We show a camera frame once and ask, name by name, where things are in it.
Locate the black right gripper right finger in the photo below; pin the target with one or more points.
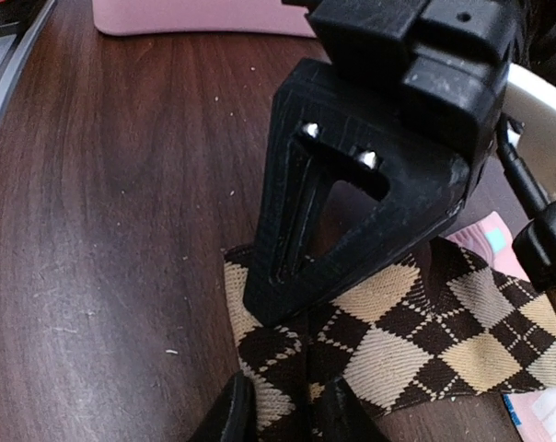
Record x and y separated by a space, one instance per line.
341 416

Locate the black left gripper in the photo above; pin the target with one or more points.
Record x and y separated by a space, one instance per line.
406 106

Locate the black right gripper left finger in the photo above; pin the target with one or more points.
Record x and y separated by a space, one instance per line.
233 415

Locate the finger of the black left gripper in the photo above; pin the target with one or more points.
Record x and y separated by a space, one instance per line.
347 191

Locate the brown beige argyle sock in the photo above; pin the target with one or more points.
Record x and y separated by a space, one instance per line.
439 323

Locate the pink plastic organizer tray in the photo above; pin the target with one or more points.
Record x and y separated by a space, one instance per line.
125 18

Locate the aluminium front rail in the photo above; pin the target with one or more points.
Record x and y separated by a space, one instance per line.
21 23

